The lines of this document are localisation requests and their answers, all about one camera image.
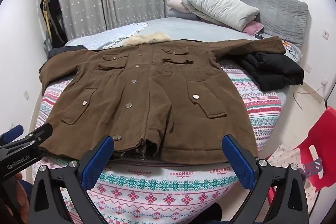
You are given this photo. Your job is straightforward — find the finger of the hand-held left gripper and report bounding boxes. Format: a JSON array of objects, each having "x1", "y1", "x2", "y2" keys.
[
  {"x1": 0, "y1": 124, "x2": 25, "y2": 146},
  {"x1": 25, "y1": 122, "x2": 53, "y2": 147}
]

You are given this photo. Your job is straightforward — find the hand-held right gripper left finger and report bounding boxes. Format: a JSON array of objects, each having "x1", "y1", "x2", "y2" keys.
[{"x1": 31, "y1": 135, "x2": 116, "y2": 224}]

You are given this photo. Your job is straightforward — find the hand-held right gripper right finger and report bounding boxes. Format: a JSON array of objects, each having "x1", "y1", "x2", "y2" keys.
[{"x1": 222, "y1": 134, "x2": 313, "y2": 224}]

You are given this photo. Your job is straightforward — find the brown coat with fur collar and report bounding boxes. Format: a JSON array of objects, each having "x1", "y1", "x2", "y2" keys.
[{"x1": 39, "y1": 32, "x2": 286, "y2": 165}]

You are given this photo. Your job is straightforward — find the hanging dark clothes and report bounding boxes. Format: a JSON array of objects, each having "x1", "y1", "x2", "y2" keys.
[{"x1": 39, "y1": 0, "x2": 68, "y2": 52}]

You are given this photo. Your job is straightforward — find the floral cloth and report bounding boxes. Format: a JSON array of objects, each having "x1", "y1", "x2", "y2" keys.
[{"x1": 266, "y1": 144, "x2": 319, "y2": 214}]

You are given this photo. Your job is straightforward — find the patterned knit-print blanket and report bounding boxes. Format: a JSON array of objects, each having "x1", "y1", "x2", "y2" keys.
[{"x1": 31, "y1": 56, "x2": 286, "y2": 224}]

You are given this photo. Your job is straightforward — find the red plastic stool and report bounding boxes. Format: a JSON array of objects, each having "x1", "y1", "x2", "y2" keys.
[{"x1": 268, "y1": 106, "x2": 336, "y2": 193}]

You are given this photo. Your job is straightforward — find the dark quilted jacket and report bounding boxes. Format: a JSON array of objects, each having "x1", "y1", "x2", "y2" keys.
[{"x1": 39, "y1": 45, "x2": 88, "y2": 75}]

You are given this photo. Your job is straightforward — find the black jacket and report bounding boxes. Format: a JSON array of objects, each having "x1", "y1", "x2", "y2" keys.
[{"x1": 240, "y1": 52, "x2": 304, "y2": 92}]

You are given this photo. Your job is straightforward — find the light blue fringed blanket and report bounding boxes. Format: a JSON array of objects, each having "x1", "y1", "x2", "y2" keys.
[{"x1": 64, "y1": 22, "x2": 153, "y2": 51}]

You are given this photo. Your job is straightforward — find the mauve pillow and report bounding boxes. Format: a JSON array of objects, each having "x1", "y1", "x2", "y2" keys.
[{"x1": 241, "y1": 21, "x2": 264, "y2": 35}]

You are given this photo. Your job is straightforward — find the grey bed sheet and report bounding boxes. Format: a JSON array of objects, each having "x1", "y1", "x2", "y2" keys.
[{"x1": 143, "y1": 17, "x2": 259, "y2": 42}]

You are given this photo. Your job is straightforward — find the light grey folded pillow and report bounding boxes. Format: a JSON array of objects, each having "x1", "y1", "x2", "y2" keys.
[{"x1": 180, "y1": 0, "x2": 260, "y2": 31}]

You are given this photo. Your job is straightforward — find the blue-grey pillow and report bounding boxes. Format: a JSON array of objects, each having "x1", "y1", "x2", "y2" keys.
[{"x1": 167, "y1": 8, "x2": 201, "y2": 21}]

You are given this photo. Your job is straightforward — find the pale pink pillow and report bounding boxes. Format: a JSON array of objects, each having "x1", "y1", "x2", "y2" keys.
[{"x1": 167, "y1": 0, "x2": 189, "y2": 14}]

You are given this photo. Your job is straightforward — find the grey metal bracket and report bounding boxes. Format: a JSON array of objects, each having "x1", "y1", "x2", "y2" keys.
[{"x1": 304, "y1": 158, "x2": 323, "y2": 180}]

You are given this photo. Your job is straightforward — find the thin dark cable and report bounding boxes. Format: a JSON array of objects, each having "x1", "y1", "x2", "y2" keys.
[{"x1": 293, "y1": 82, "x2": 328, "y2": 111}]

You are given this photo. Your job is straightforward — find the orange cable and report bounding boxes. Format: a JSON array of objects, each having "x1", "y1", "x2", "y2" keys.
[{"x1": 282, "y1": 39, "x2": 298, "y2": 58}]

